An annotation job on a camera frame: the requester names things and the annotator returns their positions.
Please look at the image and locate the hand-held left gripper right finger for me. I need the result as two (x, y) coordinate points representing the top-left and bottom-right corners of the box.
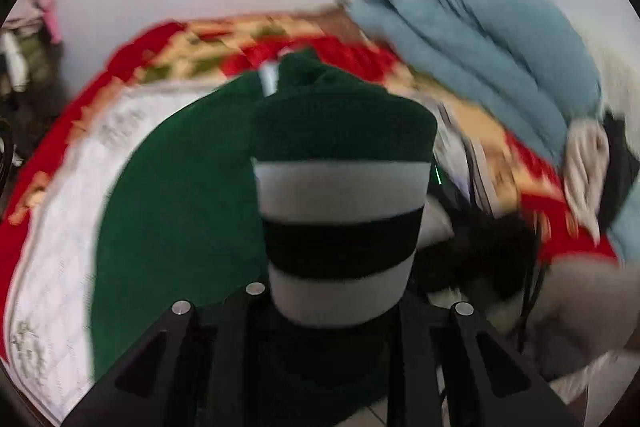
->
(390, 289), (586, 427)

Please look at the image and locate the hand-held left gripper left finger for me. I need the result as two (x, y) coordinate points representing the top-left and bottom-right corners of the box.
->
(60, 282), (273, 427)

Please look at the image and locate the green and cream varsity jacket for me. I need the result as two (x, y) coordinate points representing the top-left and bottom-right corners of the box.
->
(90, 49), (440, 427)

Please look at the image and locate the row of hanging clothes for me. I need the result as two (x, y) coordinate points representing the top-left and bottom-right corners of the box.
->
(0, 0), (66, 98)

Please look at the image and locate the white fleece garment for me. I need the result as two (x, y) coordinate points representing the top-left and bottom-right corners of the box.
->
(562, 117), (611, 243)

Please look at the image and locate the light blue duvet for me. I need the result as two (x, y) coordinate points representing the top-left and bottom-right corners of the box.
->
(347, 0), (640, 258)

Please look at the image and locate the red floral blanket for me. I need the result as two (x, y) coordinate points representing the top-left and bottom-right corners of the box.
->
(0, 14), (621, 265)

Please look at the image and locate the white quilted mattress pad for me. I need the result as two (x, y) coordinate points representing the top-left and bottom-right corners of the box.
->
(585, 37), (640, 118)

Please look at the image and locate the white quilted floral sheet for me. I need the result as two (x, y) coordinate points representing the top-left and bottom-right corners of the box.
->
(2, 79), (251, 423)

